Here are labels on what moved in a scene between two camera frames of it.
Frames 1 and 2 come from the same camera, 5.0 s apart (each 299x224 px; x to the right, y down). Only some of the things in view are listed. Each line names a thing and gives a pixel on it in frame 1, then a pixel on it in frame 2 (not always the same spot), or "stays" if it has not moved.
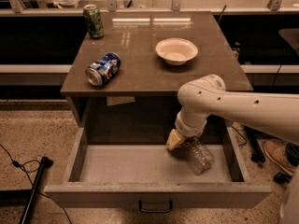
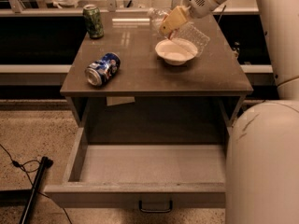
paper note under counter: [119, 100] stays
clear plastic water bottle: [200, 157] to [188, 32]
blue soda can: [102, 70] stays
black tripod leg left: [46, 162] stays
